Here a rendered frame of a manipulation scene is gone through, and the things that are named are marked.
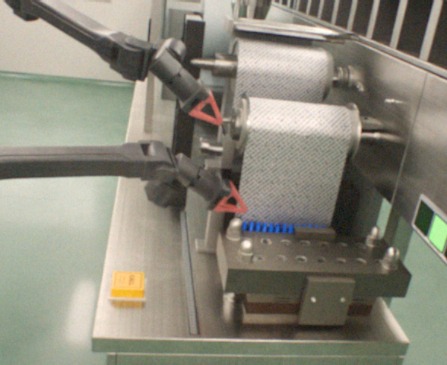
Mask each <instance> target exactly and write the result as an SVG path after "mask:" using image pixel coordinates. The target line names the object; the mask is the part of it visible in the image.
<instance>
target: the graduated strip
mask: <svg viewBox="0 0 447 365"><path fill-rule="evenodd" d="M179 215H180V225H181V235H182V253H183V263H184V272H185V290H186V300H187V310H188V318H189V334H190V335H200V334H201V333H200V326H199V319H198V307H197V300H196V292H195V279H194V272H193V265H192V252H191V245H190V237H189V223H188V216H187V211H180V212H179Z"/></svg>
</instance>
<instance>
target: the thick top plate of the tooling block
mask: <svg viewBox="0 0 447 365"><path fill-rule="evenodd" d="M226 233H227V230H219V234H218V239H217V250H216V253H217V261H218V265H219V269H220V276H221V280H222V285H223V292H224V293H228V294H273V295H297V296H298V295H303V290H304V287H305V283H306V276H312V275H318V276H338V277H353V279H354V280H355V282H356V283H355V286H354V289H353V295H352V297H387V298H400V297H406V294H407V291H408V288H409V285H410V282H411V278H412V276H413V275H412V274H411V273H410V272H409V270H408V269H407V268H406V266H405V265H404V264H403V262H402V261H401V260H400V259H399V258H398V262H397V266H398V267H397V269H395V270H388V269H386V268H384V267H383V266H382V265H381V261H382V260H383V259H384V256H385V254H386V252H387V250H388V249H389V248H390V245H389V244H388V243H387V242H386V241H385V239H384V238H381V240H380V243H381V246H380V247H372V246H369V245H367V244H366V243H365V239H367V237H364V236H337V235H335V238H334V240H323V239H308V238H300V239H295V237H294V235H293V233H267V232H252V231H243V234H242V235H241V236H243V238H242V239H241V240H238V241H232V240H229V239H227V238H226ZM246 240H250V241H251V242H252V243H253V246H254V249H253V251H254V252H255V254H254V262H253V263H252V264H250V265H244V264H241V263H238V261H236V257H237V253H238V250H239V248H240V245H241V243H243V242H244V241H246Z"/></svg>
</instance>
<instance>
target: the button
mask: <svg viewBox="0 0 447 365"><path fill-rule="evenodd" d="M110 296H111V297H132V298H143V297H144V272H139V271H114V272H113V279H112V284H111V291H110Z"/></svg>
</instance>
